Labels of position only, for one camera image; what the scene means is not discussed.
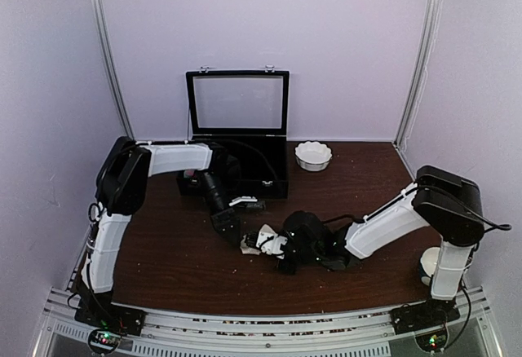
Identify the aluminium frame post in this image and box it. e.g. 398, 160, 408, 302
91, 0, 135, 139
395, 0, 441, 149

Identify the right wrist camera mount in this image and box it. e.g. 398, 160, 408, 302
257, 224, 288, 259

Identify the beige striped sock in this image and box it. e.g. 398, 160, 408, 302
240, 231, 261, 255

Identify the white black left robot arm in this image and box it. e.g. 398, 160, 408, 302
82, 136, 241, 293

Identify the aluminium table edge rail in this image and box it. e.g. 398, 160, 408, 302
29, 287, 509, 356

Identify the right aluminium frame post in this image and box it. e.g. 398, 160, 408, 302
395, 0, 441, 149

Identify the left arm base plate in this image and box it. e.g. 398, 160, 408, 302
74, 296, 146, 336

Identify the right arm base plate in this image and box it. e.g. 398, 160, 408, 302
389, 298, 460, 335

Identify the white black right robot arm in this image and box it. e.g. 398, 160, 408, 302
271, 165, 512, 326

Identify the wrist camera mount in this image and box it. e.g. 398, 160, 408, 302
228, 196, 266, 211
257, 224, 288, 259

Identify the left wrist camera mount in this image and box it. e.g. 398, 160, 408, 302
228, 196, 266, 211

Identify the white blue cup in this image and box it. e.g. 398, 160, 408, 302
418, 247, 440, 286

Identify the thin black cable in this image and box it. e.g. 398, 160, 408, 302
211, 139, 289, 183

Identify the left aluminium frame post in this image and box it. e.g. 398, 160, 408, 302
91, 0, 135, 139

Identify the black compartment storage box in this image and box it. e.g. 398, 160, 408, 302
185, 69, 290, 199

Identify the white scalloped ceramic bowl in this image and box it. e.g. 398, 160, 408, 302
294, 141, 333, 172

